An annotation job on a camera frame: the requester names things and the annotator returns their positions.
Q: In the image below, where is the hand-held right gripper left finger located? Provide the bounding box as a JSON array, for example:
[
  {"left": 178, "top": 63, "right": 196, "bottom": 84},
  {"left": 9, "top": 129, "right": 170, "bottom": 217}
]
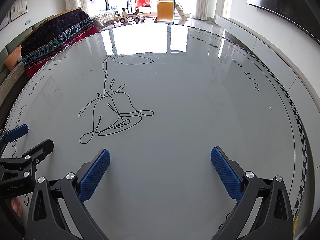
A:
[{"left": 26, "top": 148, "right": 112, "bottom": 240}]

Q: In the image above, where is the framed wall picture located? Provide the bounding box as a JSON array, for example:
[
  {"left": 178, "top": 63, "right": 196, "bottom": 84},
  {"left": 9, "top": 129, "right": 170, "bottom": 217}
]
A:
[
  {"left": 10, "top": 0, "right": 27, "bottom": 22},
  {"left": 0, "top": 12, "right": 9, "bottom": 30}
]

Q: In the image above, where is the yellow toy slide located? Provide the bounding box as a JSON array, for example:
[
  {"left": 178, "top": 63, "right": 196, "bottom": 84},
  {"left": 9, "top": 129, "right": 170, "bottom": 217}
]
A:
[{"left": 155, "top": 0, "right": 175, "bottom": 23}]

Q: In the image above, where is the dark patterned blanket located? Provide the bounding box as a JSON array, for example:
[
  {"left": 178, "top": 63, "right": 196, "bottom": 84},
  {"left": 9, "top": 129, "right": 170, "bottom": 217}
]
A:
[{"left": 20, "top": 10, "right": 99, "bottom": 78}]

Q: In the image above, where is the orange cushion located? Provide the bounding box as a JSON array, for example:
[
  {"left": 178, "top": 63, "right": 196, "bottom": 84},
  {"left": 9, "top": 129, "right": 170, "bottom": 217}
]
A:
[{"left": 4, "top": 45, "right": 23, "bottom": 70}]

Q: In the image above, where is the green sofa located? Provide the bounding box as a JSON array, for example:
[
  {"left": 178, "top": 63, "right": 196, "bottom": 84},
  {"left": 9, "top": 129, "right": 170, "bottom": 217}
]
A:
[{"left": 0, "top": 15, "right": 54, "bottom": 110}]

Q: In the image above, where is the white toy slide ladder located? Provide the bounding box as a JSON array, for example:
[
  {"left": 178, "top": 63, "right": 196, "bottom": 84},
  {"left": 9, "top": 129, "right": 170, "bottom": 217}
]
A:
[{"left": 174, "top": 2, "right": 187, "bottom": 21}]

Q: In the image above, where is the white low cabinet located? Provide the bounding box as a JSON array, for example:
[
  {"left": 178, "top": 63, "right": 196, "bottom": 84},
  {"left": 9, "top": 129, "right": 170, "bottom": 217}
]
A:
[{"left": 215, "top": 14, "right": 320, "bottom": 105}]

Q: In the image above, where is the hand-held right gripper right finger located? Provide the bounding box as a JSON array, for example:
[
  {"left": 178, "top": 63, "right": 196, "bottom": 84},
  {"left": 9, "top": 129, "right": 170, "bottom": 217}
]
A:
[{"left": 210, "top": 146, "right": 294, "bottom": 240}]

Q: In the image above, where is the white ride-on toy car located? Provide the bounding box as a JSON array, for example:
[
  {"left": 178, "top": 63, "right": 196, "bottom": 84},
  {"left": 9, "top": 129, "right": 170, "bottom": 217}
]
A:
[{"left": 115, "top": 7, "right": 145, "bottom": 25}]

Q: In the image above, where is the person's left hand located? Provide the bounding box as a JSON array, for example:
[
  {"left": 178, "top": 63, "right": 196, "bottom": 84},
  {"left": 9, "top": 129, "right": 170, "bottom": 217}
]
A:
[{"left": 10, "top": 197, "right": 24, "bottom": 214}]

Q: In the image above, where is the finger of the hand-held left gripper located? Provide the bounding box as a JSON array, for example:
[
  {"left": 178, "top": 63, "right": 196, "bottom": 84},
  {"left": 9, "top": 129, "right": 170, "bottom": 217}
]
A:
[
  {"left": 0, "top": 139, "right": 55, "bottom": 180},
  {"left": 0, "top": 124, "right": 29, "bottom": 155}
]

